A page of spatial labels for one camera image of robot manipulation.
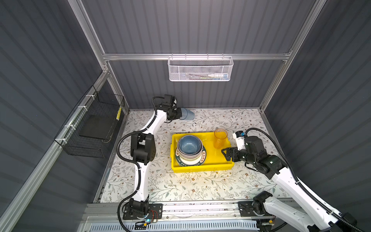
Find grey blue plastic cup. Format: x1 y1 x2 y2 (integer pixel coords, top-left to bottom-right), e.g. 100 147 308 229
180 108 195 120

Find yellow plastic bin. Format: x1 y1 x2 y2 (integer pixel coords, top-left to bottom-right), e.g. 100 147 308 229
170 132 234 173

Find pink plastic cup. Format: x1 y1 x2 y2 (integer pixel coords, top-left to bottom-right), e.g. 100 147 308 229
214 129 228 149

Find dark blue bowl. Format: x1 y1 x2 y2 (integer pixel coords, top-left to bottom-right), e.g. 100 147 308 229
177 135 203 156

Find lilac purple bowl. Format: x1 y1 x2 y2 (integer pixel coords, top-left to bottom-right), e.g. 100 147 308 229
176 149 203 160

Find dark green rimmed plate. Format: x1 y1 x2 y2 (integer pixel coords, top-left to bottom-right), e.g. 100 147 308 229
175 146 207 167

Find light green bowl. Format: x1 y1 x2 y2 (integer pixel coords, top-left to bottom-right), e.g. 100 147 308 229
179 156 202 165

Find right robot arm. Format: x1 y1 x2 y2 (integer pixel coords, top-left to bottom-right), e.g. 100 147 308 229
221 148 360 232

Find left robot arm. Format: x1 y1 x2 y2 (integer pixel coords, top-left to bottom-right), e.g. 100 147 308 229
130 106 182 202

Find floral table mat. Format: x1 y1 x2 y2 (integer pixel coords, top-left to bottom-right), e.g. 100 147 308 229
100 109 290 203

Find items in mesh basket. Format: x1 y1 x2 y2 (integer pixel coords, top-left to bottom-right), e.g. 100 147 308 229
186 73 229 81

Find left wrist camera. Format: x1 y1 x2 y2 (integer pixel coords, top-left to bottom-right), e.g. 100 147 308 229
160 94 177 111

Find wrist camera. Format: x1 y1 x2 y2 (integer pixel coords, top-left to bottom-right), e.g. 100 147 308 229
232 130 264 150
160 94 177 111

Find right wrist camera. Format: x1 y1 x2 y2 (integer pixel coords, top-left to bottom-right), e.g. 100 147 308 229
232 130 264 150

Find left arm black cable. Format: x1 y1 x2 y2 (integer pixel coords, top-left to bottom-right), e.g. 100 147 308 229
115 96 166 232

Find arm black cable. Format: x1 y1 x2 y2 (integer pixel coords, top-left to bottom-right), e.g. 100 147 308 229
245 127 366 232
115 96 166 232

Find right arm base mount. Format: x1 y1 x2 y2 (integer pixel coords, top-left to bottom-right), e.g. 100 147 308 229
237 191 273 217

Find white wire mesh basket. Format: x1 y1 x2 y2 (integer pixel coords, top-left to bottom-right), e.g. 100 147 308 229
167 55 234 82

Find black wire basket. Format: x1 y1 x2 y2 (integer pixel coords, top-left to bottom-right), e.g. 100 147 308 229
55 87 125 159

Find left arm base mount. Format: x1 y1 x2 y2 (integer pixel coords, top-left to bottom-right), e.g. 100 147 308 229
122 199 163 220

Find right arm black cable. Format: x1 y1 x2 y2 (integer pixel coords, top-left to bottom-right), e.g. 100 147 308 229
245 127 366 232

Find aluminium front rail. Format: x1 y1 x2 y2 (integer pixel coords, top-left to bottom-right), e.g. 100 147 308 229
81 199 252 223

